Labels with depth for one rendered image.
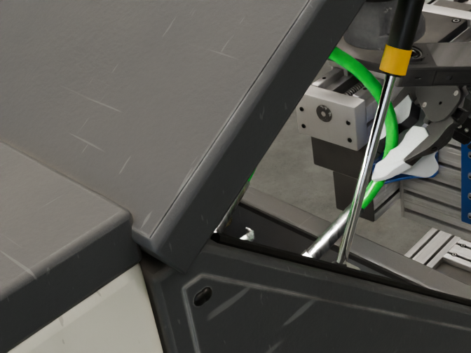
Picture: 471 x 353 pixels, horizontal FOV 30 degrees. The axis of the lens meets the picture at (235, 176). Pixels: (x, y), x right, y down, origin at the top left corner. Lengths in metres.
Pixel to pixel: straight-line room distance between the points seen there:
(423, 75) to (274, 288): 0.40
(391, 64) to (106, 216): 0.26
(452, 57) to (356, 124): 0.64
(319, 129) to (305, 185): 1.50
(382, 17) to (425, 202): 0.37
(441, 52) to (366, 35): 0.69
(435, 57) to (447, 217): 0.83
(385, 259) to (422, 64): 0.42
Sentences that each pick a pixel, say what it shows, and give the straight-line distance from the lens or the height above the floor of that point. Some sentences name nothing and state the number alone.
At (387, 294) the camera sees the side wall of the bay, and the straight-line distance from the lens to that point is 0.68.
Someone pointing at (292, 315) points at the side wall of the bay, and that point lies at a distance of 0.59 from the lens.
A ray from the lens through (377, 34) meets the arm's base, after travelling 1.61.
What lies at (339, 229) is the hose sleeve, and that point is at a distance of 1.01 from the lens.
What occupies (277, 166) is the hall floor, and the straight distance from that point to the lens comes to 3.23.
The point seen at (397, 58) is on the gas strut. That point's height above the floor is 1.47.
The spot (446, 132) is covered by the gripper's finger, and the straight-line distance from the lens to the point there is 0.94.
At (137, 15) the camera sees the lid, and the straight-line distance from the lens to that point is 0.55.
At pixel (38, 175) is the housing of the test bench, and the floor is 1.50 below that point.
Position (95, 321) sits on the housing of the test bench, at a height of 1.45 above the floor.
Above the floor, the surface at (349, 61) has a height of 1.34.
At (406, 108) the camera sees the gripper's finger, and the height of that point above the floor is 1.26.
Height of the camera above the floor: 1.75
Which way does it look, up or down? 33 degrees down
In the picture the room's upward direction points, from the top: 10 degrees counter-clockwise
